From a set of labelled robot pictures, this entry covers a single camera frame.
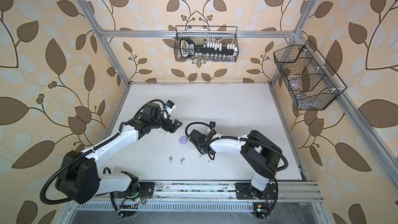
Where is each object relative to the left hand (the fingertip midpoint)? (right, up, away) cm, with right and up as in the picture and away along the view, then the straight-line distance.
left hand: (176, 118), depth 84 cm
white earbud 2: (+18, -24, -2) cm, 30 cm away
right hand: (+17, -15, +5) cm, 23 cm away
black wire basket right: (+67, +16, -10) cm, 70 cm away
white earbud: (+13, -22, 0) cm, 26 cm away
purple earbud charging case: (+3, -14, +6) cm, 15 cm away
